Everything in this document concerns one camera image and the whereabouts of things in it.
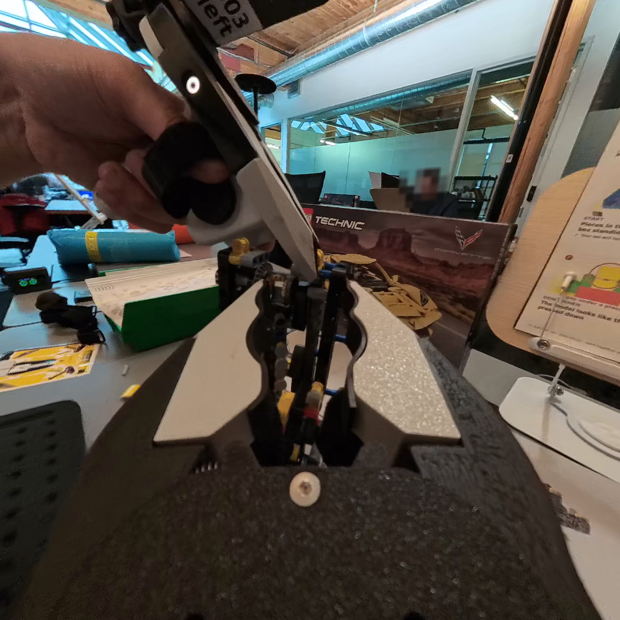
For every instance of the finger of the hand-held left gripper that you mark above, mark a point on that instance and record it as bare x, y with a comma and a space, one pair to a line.
248, 116
276, 208

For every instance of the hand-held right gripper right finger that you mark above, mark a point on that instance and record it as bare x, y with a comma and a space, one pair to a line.
402, 387

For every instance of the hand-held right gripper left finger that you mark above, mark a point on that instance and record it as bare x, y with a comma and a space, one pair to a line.
213, 387

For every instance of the black yellow lego car chassis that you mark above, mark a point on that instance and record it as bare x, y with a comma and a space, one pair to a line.
305, 315

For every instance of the yellow lego piece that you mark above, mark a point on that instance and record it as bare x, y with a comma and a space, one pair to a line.
130, 391

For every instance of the lego set cardboard box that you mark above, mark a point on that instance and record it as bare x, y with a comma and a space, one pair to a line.
411, 261

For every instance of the person's left hand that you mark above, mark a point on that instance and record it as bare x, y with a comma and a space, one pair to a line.
72, 106

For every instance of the black round disc lamp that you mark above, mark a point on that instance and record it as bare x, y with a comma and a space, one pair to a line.
255, 83

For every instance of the black office chair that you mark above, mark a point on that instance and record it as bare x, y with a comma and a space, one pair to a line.
305, 186

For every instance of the green plastic bin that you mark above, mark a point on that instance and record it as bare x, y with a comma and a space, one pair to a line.
169, 315

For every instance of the white rounded pad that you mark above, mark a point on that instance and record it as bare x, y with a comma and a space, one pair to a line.
533, 411

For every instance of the teal rolled cloth bundle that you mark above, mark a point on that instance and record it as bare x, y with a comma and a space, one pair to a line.
121, 247

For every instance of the black handheld device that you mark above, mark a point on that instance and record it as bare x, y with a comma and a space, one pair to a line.
68, 315

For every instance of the small printed leaflet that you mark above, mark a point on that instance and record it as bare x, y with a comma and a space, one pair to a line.
48, 365

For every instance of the wooden board instruction sheet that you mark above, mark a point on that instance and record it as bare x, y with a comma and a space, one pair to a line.
557, 242

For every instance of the red office chair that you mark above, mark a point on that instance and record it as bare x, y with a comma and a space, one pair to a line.
19, 213

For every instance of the black device green lights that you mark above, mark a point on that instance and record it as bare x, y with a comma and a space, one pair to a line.
26, 281

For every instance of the silver ventilation duct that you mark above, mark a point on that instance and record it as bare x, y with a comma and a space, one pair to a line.
363, 36

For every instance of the wooden door post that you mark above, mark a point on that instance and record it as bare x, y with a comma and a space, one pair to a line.
547, 121

